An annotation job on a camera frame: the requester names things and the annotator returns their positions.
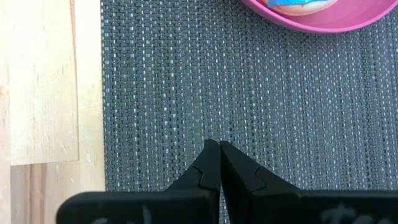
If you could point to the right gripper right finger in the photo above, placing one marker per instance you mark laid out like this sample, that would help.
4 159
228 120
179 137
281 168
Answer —
280 205

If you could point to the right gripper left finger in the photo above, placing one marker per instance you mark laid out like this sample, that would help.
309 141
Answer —
186 205

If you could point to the large blue frosted donut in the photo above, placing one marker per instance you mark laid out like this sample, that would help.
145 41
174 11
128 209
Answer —
298 7

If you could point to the grey woven placemat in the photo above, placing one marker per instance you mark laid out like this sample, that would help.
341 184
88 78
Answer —
248 93

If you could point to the pink round plate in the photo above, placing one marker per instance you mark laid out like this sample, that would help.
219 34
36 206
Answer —
342 18

